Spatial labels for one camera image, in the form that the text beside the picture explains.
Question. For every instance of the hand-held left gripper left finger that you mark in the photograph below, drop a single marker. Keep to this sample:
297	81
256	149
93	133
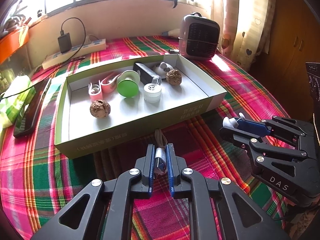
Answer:
151	167

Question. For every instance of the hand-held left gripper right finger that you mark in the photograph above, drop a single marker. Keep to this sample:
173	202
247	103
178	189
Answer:
170	170

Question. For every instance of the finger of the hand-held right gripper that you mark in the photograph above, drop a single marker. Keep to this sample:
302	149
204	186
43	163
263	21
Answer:
252	127
232	136

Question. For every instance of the small white knob gadget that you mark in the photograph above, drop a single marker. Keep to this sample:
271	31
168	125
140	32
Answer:
230	122

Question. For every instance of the green and white shallow box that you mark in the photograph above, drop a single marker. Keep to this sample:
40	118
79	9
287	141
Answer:
120	120

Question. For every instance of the small white jar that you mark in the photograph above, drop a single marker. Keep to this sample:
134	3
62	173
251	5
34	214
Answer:
152	92

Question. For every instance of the brown walnut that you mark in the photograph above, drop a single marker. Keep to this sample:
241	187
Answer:
100	108
174	76

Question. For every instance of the green and white spool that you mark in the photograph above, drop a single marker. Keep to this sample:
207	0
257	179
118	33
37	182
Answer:
128	86

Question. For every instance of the pink clip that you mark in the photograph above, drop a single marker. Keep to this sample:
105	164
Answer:
95	93
108	85

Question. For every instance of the black and silver bike light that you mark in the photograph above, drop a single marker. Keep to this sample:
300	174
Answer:
145	72

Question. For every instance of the white dome gadget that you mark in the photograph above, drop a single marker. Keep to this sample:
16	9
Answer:
162	68

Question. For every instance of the plaid tablecloth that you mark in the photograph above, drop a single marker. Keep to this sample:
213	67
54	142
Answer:
75	180

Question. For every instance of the small grey fan heater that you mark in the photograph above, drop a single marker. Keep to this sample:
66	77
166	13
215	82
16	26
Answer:
200	37

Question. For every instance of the wooden cabinet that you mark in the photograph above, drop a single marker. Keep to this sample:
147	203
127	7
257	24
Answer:
292	30

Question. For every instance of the heart print curtain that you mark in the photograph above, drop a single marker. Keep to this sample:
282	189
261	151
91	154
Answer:
240	17

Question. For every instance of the white tube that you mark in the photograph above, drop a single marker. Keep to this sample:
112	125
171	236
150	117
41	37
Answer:
171	33

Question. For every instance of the black phone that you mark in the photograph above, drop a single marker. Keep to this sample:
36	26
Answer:
30	110

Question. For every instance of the white power strip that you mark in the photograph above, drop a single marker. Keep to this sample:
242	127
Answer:
75	53

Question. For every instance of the black window latch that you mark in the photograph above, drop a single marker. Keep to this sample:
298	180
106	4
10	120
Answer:
177	1

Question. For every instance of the green and white tissue pack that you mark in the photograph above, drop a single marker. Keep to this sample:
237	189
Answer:
15	100

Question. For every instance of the black charger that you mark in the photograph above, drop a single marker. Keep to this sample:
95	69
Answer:
64	42

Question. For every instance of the orange tray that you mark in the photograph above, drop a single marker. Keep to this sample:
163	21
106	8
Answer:
12	45

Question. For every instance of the wrapped plant bouquet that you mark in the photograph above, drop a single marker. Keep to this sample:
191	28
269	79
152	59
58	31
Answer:
15	20

